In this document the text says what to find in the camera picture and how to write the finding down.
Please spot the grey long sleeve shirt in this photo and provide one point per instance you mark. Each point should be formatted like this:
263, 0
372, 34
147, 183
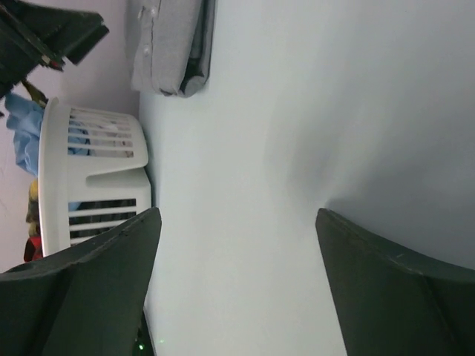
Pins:
168, 45

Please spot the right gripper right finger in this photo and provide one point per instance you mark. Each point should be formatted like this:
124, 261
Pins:
391, 300

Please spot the red black plaid shirt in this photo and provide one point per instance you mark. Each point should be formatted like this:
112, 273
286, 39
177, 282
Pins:
33, 249

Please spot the light blue shirt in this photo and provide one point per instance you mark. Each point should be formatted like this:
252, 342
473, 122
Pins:
25, 120

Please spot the white laundry basket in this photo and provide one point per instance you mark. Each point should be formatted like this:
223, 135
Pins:
91, 173

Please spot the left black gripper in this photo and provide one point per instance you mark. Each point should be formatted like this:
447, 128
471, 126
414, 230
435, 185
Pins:
70, 33

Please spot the yellow plaid shirt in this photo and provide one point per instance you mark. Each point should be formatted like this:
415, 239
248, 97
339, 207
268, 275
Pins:
32, 218

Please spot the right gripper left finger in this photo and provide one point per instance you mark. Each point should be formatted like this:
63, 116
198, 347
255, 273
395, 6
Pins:
85, 300

